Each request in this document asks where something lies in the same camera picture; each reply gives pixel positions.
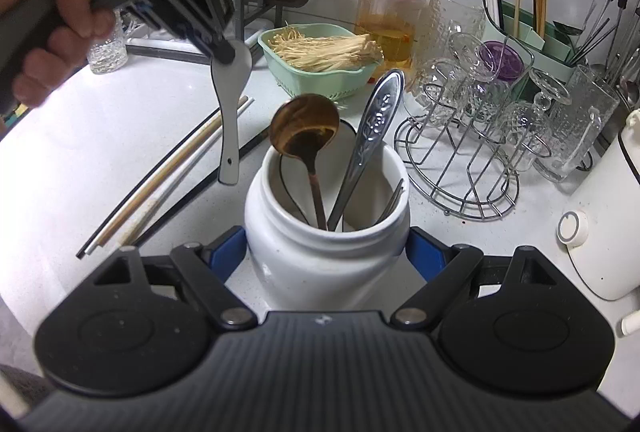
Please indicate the white electric cooker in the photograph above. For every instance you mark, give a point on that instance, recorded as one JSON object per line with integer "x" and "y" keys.
{"x": 605, "y": 222}

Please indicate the white patterned chopstick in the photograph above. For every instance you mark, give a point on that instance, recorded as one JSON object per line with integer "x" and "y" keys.
{"x": 165, "y": 172}
{"x": 180, "y": 177}

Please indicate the purple round lid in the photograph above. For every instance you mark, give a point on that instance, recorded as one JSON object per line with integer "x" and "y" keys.
{"x": 500, "y": 62}

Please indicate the set of clear stemmed glasses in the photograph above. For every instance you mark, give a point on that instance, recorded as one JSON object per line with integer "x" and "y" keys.
{"x": 440, "y": 92}

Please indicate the green utensil caddy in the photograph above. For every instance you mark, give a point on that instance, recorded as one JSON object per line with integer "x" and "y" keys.
{"x": 555, "y": 47}

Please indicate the white spoon with black rim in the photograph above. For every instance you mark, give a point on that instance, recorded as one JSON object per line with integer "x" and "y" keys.
{"x": 302, "y": 199}

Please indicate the brown wooden spoon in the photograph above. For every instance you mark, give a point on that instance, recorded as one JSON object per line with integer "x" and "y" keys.
{"x": 305, "y": 122}

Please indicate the white ceramic jar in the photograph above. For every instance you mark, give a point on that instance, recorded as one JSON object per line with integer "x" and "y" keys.
{"x": 320, "y": 272}

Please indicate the metal fork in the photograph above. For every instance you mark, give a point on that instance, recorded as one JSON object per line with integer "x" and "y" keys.
{"x": 392, "y": 202}

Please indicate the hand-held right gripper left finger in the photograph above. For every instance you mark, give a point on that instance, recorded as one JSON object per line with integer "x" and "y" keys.
{"x": 227, "y": 254}

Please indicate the white ceramic spoon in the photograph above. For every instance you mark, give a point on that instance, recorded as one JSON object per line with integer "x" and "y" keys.
{"x": 229, "y": 82}

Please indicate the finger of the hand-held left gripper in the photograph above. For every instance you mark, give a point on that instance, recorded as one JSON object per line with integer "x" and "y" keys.
{"x": 165, "y": 24}
{"x": 222, "y": 52}

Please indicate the green plastic basket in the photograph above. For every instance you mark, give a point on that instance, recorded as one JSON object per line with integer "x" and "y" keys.
{"x": 325, "y": 84}

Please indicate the patterned metal spoon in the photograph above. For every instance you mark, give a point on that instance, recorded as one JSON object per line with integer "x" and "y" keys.
{"x": 380, "y": 112}

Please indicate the bundle of dried noodles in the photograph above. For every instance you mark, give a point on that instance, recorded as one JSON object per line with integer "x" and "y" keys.
{"x": 325, "y": 52}

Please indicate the plastic jar with red lid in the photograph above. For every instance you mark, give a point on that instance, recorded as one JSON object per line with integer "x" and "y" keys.
{"x": 390, "y": 22}

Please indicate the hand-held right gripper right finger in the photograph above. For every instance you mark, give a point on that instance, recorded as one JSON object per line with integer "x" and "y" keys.
{"x": 422, "y": 254}

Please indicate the black chopstick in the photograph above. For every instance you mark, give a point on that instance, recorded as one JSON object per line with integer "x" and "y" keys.
{"x": 255, "y": 143}
{"x": 150, "y": 184}

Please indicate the bubbled textured drinking glass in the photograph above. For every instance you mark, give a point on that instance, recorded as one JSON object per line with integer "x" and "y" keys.
{"x": 107, "y": 52}

